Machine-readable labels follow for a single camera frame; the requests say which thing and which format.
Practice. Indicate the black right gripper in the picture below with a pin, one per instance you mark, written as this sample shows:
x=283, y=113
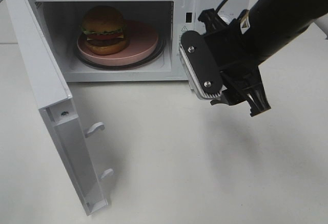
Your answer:
x=240, y=74

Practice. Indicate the pink round plate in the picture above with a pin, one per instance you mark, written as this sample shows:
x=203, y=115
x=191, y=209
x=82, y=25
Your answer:
x=143, y=39

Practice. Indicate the burger with lettuce and tomato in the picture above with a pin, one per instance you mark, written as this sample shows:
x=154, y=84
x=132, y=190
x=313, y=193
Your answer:
x=105, y=30

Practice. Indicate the white microwave door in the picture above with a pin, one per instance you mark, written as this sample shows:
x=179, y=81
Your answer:
x=55, y=102

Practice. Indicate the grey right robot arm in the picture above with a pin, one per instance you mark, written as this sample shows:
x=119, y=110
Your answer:
x=271, y=24

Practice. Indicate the white upper microwave knob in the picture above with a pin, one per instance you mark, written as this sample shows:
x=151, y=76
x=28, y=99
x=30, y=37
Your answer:
x=227, y=19

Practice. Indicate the white warning label sticker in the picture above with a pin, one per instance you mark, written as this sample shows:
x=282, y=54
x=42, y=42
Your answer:
x=181, y=29

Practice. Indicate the glass microwave turntable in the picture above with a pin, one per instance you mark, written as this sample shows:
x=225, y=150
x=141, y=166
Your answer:
x=154, y=55

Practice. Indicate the white microwave oven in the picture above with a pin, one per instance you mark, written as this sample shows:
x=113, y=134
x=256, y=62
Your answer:
x=63, y=20

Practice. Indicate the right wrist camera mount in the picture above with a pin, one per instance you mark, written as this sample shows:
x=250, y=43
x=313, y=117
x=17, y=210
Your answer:
x=200, y=67

